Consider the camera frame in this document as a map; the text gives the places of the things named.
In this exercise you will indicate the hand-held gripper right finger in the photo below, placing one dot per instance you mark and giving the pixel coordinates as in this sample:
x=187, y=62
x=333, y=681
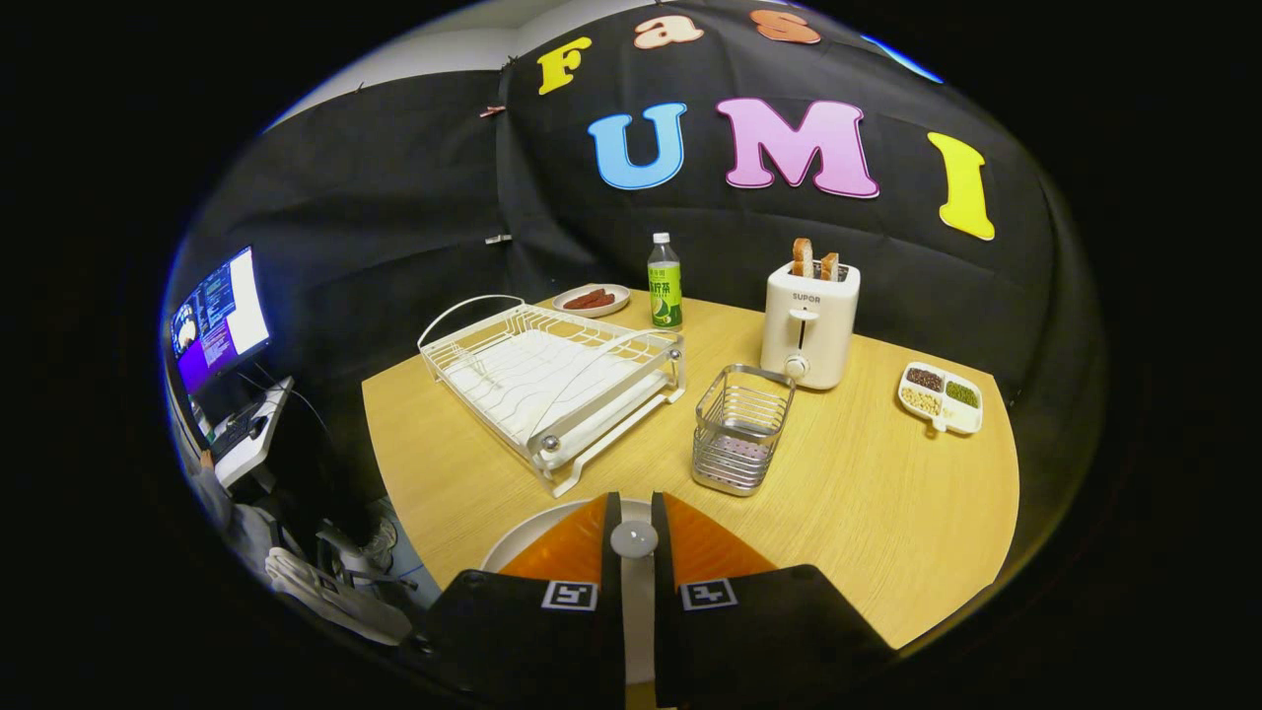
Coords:
x=769, y=641

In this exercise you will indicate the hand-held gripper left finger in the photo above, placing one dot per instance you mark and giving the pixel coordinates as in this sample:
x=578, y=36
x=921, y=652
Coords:
x=513, y=641

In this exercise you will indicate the white plate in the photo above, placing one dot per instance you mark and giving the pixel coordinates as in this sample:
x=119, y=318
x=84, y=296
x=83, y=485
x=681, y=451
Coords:
x=521, y=540

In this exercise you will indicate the white divided bean dish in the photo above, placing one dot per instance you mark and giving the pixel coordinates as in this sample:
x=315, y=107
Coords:
x=939, y=419

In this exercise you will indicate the white toaster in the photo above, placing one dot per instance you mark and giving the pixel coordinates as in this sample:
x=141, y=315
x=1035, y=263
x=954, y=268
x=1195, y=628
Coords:
x=823, y=335

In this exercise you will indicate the white side desk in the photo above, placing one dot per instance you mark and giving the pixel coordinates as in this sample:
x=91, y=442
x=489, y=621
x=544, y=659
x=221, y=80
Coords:
x=258, y=449

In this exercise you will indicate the black keyboard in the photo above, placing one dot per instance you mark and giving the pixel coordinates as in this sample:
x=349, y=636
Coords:
x=237, y=434

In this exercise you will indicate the brown sausage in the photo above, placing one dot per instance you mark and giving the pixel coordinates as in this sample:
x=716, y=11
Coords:
x=582, y=298
x=601, y=302

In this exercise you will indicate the small grey saucer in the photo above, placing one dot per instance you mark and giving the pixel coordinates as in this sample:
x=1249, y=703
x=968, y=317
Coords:
x=616, y=293

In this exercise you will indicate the green tea bottle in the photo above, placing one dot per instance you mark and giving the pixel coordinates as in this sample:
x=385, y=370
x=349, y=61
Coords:
x=665, y=286

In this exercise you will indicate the toasted bread slice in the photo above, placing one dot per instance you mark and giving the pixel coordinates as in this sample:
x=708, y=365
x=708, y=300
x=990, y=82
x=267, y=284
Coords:
x=803, y=258
x=829, y=267

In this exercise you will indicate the computer monitor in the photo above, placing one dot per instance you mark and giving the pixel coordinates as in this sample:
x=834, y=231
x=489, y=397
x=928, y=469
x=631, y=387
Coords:
x=232, y=316

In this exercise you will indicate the black backdrop cloth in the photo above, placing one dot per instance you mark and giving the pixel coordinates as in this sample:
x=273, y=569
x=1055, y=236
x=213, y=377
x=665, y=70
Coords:
x=394, y=197

